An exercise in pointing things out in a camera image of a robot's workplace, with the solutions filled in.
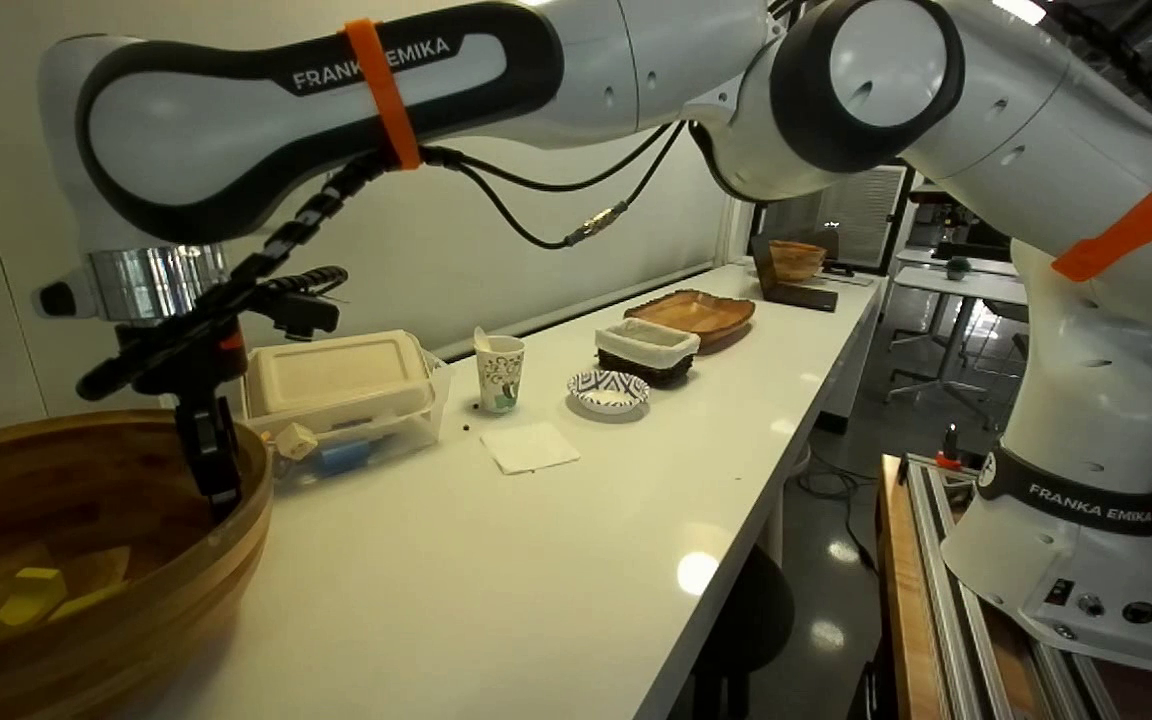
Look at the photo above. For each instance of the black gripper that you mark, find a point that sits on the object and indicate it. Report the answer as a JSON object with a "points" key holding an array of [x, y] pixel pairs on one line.
{"points": [[196, 361]]}

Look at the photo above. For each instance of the large wooden bowl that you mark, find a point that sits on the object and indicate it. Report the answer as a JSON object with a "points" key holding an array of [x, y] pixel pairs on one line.
{"points": [[108, 586]]}

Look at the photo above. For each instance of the dark box with white liner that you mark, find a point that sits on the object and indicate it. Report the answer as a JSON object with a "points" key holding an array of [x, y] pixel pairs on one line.
{"points": [[649, 349]]}

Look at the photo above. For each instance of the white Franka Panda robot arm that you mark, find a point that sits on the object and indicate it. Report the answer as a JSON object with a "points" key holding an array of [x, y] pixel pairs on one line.
{"points": [[603, 61]]}

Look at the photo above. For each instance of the small wooden background box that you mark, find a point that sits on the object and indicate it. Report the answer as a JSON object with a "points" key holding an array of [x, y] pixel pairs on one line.
{"points": [[799, 262]]}

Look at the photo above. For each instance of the clear plastic container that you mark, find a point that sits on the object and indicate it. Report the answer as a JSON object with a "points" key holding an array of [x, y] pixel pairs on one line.
{"points": [[403, 424]]}

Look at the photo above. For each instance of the yellow sponge pieces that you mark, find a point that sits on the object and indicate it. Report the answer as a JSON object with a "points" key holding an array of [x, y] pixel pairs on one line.
{"points": [[18, 603]]}

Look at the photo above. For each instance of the small clear glass cup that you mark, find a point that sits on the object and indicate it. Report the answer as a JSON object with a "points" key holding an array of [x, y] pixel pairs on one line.
{"points": [[496, 373]]}

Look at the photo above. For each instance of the white square napkin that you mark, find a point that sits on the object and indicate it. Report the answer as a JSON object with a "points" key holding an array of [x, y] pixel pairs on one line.
{"points": [[530, 451]]}

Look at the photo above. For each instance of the small patterned round dish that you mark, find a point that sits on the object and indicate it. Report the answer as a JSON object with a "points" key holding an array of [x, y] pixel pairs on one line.
{"points": [[610, 395]]}

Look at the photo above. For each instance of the rectangular wooden tray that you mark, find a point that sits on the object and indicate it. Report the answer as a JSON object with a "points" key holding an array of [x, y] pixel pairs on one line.
{"points": [[708, 318]]}

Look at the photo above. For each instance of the wooden base board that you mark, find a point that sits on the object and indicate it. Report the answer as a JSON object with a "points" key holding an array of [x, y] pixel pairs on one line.
{"points": [[906, 603]]}

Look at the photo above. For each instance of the white background table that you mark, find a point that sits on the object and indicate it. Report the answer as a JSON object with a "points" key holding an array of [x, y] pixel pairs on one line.
{"points": [[981, 283]]}

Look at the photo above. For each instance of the black metal window frame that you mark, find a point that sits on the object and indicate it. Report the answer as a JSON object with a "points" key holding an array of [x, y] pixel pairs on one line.
{"points": [[900, 213]]}

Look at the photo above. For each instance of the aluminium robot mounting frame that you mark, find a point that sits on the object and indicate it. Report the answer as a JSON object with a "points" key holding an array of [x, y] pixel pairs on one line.
{"points": [[989, 653]]}

